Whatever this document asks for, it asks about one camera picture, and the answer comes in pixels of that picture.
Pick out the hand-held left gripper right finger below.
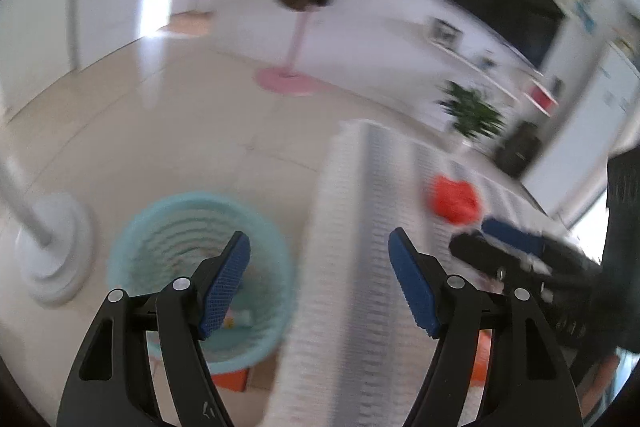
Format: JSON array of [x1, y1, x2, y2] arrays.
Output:
[[389, 228, 583, 427]]

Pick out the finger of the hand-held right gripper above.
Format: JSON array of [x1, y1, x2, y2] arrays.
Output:
[[449, 231, 532, 281], [481, 217, 601, 278]]

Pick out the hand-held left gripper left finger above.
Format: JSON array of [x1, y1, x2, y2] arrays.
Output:
[[56, 231, 251, 427]]

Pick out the red cloth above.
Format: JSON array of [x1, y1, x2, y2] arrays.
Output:
[[429, 174, 482, 226]]

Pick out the teal plastic basket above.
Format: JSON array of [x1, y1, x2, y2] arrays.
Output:
[[107, 192, 296, 375]]

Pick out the black guitar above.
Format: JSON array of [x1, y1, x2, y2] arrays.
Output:
[[495, 122, 544, 180]]

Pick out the grey striped blanket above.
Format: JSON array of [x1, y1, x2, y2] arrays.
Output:
[[265, 119, 606, 427]]

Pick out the orange flat box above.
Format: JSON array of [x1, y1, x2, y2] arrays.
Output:
[[207, 367, 278, 395]]

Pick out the green potted plant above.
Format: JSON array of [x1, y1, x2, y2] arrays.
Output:
[[437, 81, 506, 155]]

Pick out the pink coat rack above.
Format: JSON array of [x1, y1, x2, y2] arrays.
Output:
[[255, 9, 326, 96]]

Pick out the framed butterfly picture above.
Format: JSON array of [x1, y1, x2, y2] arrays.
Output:
[[429, 17, 459, 51]]

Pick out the red box with white frame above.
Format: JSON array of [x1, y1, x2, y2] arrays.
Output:
[[529, 78, 562, 114]]

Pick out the white wavy wall shelf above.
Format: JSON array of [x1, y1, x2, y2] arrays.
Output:
[[425, 14, 562, 118]]

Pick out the small teal wall box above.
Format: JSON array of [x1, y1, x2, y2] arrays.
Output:
[[574, 2, 597, 32]]

